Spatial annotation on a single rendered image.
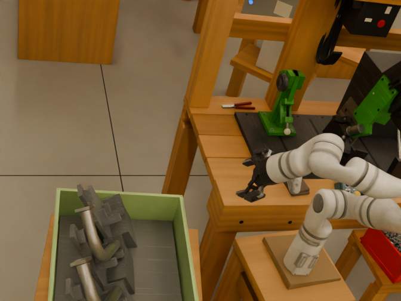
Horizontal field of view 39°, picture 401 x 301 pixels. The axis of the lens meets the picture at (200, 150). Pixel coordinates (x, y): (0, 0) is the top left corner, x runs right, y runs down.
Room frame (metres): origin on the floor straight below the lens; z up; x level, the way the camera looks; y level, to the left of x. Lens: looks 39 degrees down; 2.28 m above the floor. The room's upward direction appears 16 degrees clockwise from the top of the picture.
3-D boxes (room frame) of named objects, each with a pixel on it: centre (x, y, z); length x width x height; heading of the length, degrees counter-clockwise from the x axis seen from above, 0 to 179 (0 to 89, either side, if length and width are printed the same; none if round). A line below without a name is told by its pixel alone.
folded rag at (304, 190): (1.67, -0.39, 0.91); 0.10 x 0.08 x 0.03; 31
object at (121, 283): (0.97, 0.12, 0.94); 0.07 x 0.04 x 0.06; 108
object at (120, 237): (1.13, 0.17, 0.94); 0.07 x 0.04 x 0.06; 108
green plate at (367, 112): (1.99, -0.64, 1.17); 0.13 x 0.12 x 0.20; 113
